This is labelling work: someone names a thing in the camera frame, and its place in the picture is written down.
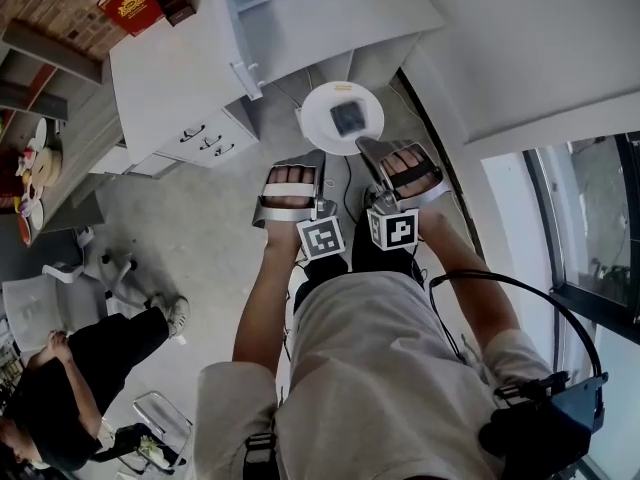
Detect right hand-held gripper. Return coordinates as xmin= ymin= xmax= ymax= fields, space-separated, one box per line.
xmin=355 ymin=136 xmax=448 ymax=253

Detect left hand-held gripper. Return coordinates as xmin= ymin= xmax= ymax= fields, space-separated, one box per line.
xmin=251 ymin=148 xmax=348 ymax=262

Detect dark food piece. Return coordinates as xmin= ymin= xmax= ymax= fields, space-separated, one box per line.
xmin=328 ymin=98 xmax=368 ymax=137

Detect white plate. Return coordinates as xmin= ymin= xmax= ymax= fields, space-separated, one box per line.
xmin=301 ymin=80 xmax=385 ymax=157

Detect white microwave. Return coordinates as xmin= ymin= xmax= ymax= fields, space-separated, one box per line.
xmin=207 ymin=0 xmax=361 ymax=102

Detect person's right forearm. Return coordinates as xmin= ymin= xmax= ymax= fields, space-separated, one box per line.
xmin=417 ymin=208 xmax=522 ymax=362

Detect person's left forearm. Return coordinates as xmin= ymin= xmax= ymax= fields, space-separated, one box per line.
xmin=231 ymin=217 xmax=312 ymax=372

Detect person's right hand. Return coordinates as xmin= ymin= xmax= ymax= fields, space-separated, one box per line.
xmin=382 ymin=149 xmax=437 ymax=200

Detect person's left hand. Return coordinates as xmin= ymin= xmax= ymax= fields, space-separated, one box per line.
xmin=264 ymin=165 xmax=319 ymax=210

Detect person's black trousers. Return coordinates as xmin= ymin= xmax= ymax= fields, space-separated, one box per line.
xmin=293 ymin=206 xmax=427 ymax=315

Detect person's beige shirt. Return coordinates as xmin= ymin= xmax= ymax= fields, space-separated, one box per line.
xmin=193 ymin=270 xmax=569 ymax=480

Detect white cabinet with drawers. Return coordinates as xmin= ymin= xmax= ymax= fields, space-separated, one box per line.
xmin=108 ymin=0 xmax=447 ymax=170

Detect dark framed window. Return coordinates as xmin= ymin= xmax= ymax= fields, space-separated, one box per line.
xmin=521 ymin=131 xmax=640 ymax=325

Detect grey wooden shelf unit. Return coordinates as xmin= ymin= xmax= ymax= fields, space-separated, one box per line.
xmin=0 ymin=19 xmax=127 ymax=249

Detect red book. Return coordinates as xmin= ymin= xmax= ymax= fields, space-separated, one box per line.
xmin=96 ymin=0 xmax=167 ymax=38

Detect cream round cake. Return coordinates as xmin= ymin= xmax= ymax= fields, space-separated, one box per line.
xmin=28 ymin=146 xmax=65 ymax=188

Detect white office chair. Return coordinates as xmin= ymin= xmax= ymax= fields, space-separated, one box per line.
xmin=1 ymin=226 xmax=152 ymax=355

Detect stack of white bowls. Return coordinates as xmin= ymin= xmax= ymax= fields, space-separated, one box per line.
xmin=17 ymin=200 xmax=47 ymax=245

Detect black waist pack device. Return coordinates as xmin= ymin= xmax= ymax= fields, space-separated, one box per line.
xmin=478 ymin=371 xmax=610 ymax=475

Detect thick black cable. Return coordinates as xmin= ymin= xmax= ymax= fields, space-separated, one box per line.
xmin=427 ymin=269 xmax=605 ymax=380

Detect black strap buckle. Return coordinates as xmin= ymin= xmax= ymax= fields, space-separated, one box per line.
xmin=243 ymin=430 xmax=280 ymax=480

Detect metal wire chair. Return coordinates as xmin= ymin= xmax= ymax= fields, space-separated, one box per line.
xmin=113 ymin=390 xmax=195 ymax=473

